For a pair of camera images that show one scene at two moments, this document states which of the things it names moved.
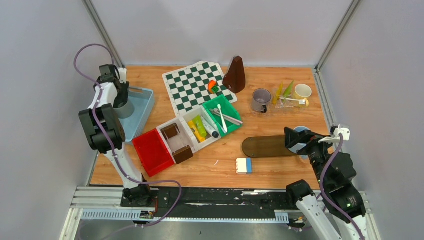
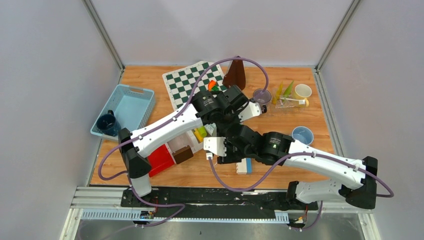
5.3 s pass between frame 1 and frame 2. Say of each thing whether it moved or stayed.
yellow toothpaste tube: stayed
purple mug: stayed
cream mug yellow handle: stayed
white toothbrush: stayed
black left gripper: moved
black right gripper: moved
